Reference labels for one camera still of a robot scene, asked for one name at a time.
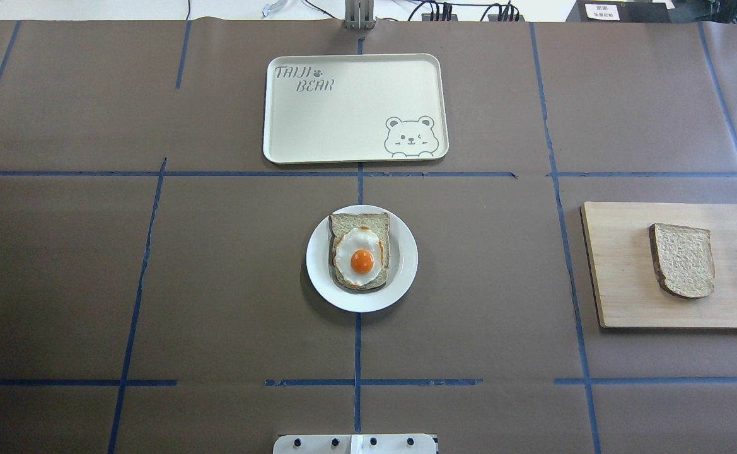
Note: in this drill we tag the white round plate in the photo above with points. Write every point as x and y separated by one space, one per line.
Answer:
404 260

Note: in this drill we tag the bread slice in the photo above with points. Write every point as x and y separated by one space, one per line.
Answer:
340 223
683 260

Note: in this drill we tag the fried egg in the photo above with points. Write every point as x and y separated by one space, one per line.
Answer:
359 259

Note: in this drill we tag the cream bear serving tray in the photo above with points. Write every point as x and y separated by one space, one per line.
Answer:
354 109

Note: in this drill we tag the black power strip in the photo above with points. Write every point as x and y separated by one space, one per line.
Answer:
494 15

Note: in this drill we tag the bamboo cutting board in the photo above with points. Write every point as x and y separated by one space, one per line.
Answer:
626 289

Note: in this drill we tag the aluminium frame post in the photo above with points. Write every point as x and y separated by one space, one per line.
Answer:
359 15

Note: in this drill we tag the white mount base plate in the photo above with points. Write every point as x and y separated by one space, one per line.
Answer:
357 443

